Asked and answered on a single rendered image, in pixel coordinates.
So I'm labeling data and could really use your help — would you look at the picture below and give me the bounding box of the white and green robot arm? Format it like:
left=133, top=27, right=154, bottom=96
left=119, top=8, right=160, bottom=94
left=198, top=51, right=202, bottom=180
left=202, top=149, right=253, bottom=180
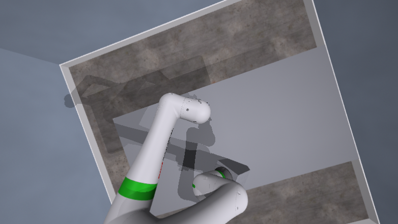
left=103, top=93, right=248, bottom=224

